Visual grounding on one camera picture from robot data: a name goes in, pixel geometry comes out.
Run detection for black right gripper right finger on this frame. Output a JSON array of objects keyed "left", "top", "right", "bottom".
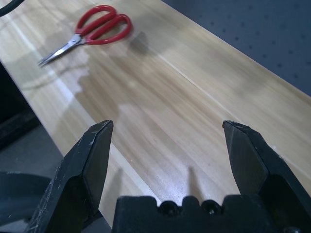
[{"left": 223, "top": 120, "right": 311, "bottom": 233}]

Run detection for dark grey pegboard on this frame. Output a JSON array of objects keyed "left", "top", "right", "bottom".
[{"left": 161, "top": 0, "right": 311, "bottom": 98}]

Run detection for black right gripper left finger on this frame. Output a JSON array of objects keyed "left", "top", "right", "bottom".
[{"left": 26, "top": 120, "right": 114, "bottom": 233}]

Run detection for red handled scissors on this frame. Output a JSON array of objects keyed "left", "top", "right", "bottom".
[{"left": 37, "top": 5, "right": 133, "bottom": 67}]

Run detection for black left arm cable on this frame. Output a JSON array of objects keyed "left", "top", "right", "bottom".
[{"left": 0, "top": 0, "right": 24, "bottom": 17}]

